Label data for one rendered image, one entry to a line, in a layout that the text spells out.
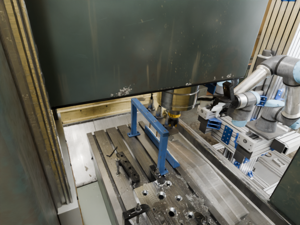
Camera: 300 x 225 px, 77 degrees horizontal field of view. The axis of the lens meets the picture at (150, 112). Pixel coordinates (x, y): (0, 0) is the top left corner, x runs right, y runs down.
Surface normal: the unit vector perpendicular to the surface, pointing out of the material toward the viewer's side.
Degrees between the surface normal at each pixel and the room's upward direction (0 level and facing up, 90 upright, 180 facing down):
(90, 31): 90
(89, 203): 0
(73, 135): 24
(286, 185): 90
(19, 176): 90
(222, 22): 90
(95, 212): 0
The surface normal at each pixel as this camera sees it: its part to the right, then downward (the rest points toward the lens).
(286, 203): -0.89, 0.18
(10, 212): 0.45, 0.47
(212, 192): 0.11, -0.79
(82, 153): 0.20, -0.59
